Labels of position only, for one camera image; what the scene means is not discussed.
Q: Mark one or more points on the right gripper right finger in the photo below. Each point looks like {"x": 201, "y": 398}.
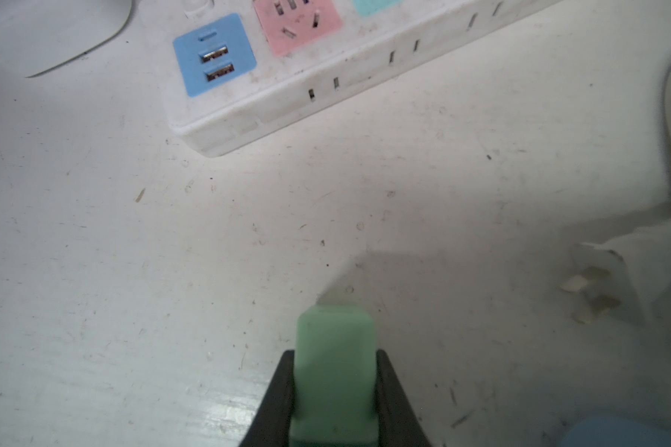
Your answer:
{"x": 398, "y": 425}

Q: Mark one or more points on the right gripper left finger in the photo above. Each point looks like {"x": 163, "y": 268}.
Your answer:
{"x": 271, "y": 424}

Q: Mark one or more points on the green plug adapter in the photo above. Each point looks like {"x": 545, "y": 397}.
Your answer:
{"x": 335, "y": 372}

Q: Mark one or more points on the white multicolour power strip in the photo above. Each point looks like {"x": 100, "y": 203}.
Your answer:
{"x": 232, "y": 72}

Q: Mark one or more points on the white square socket cube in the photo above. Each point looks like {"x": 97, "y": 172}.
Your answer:
{"x": 37, "y": 36}

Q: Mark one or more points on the blue square socket cube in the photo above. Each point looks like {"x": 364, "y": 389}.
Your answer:
{"x": 614, "y": 431}

